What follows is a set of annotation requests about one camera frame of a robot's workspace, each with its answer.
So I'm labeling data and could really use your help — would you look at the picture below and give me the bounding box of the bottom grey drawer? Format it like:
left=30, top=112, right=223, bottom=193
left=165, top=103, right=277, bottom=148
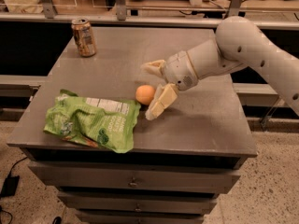
left=76, top=210, right=204, bottom=224

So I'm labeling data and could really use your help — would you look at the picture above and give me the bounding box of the middle grey drawer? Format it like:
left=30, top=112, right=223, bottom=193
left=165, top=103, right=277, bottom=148
left=58, top=191, right=216, bottom=215

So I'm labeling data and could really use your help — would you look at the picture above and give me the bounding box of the gold soda can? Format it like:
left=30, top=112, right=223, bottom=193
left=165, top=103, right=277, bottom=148
left=71, top=18, right=96, bottom=57

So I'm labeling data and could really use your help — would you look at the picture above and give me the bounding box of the grey drawer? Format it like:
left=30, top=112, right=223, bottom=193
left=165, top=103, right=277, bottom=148
left=76, top=210, right=204, bottom=224
left=58, top=191, right=216, bottom=215
left=29, top=161, right=240, bottom=194

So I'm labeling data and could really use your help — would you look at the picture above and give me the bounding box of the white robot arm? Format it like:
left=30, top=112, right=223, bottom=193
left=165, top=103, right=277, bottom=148
left=142, top=16, right=299, bottom=120

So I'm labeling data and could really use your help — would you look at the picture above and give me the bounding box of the green rice chip bag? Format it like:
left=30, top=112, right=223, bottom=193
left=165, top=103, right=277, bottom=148
left=44, top=90, right=141, bottom=153

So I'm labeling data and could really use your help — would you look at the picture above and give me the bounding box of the black floor cable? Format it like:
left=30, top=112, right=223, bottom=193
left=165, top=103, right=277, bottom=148
left=7, top=156, right=29, bottom=178

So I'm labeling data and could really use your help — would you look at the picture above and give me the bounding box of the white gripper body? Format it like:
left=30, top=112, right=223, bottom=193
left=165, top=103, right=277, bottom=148
left=162, top=51, right=198, bottom=91

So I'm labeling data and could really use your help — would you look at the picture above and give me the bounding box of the grey metal railing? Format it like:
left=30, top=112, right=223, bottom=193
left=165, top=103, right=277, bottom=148
left=0, top=0, right=299, bottom=30

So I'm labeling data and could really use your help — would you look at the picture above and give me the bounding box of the top grey drawer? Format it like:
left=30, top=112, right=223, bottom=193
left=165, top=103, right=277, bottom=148
left=29, top=161, right=240, bottom=194

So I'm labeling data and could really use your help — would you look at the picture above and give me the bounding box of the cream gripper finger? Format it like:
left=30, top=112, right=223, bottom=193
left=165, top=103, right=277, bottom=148
left=141, top=60, right=165, bottom=77
left=145, top=83, right=178, bottom=120

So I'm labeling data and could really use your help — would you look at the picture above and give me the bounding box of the grey drawer cabinet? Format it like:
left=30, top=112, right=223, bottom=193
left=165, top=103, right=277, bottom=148
left=8, top=27, right=256, bottom=224

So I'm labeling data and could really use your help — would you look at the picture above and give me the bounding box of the black power adapter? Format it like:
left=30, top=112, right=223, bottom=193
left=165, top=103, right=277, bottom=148
left=0, top=175, right=20, bottom=198

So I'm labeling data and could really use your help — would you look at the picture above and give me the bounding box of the orange fruit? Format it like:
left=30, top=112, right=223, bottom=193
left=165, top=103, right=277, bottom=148
left=135, top=85, right=155, bottom=105

